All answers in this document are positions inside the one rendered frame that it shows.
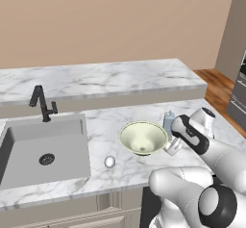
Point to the pale blue milk carton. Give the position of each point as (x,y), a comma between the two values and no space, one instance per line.
(167,122)

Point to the beige cabinet drawer front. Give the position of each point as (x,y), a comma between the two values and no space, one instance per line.
(96,219)

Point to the black tap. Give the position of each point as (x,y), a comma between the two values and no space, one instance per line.
(44,106)

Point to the pale green bowl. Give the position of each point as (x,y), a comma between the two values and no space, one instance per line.
(143,138)

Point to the black dishwasher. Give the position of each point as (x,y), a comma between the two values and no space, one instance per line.
(148,209)

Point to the white egg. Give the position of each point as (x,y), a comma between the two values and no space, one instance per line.
(109,161)

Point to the grey sink basin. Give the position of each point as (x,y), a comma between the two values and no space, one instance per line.
(44,151)

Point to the stainless steel oven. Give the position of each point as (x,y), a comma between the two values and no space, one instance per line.
(237,94)

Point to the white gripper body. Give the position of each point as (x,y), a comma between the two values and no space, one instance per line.
(173,147)

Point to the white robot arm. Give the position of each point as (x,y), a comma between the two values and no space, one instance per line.
(221,161)

